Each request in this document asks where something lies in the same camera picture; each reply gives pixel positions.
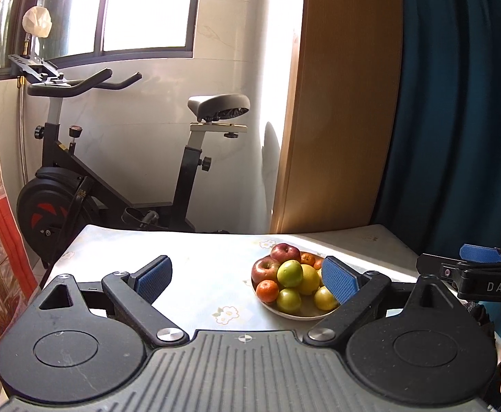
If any yellow-green apple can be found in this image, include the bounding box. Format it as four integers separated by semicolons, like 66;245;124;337
314;286;339;311

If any large dark red apple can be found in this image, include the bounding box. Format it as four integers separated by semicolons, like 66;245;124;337
270;243;301;264

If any orange mandarin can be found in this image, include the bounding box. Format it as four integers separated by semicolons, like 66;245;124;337
313;257;324;271
255;279;279;303
300;252;317;266

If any floral plastic tablecloth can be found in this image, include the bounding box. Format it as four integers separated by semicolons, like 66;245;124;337
50;225;417;335

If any green apple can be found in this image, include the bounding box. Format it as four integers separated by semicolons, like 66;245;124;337
276;288;302;314
277;260;304;287

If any wooden headboard panel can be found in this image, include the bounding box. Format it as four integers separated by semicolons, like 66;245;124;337
270;0;402;233

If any window with dark frame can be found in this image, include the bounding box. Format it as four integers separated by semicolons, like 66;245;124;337
0;0;198;80

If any small red apple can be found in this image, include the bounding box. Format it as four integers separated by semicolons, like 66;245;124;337
252;256;280;285

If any yellow lemon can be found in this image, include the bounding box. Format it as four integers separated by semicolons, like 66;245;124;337
297;264;321;296

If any black exercise bike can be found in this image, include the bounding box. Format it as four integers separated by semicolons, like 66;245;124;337
7;53;252;269

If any white ceramic plate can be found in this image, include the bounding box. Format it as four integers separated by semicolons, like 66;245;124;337
252;269;339;321

